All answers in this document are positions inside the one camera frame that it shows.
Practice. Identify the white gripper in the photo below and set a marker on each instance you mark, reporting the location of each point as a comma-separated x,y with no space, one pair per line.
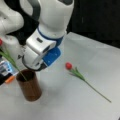
36,48

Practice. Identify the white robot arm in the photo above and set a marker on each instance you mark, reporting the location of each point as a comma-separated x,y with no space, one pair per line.
52,16

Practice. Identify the brown cylindrical vase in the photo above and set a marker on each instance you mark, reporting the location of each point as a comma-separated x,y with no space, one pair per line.
29,85

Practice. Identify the orange table clamp left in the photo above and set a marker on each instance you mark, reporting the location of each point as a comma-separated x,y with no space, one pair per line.
9,80

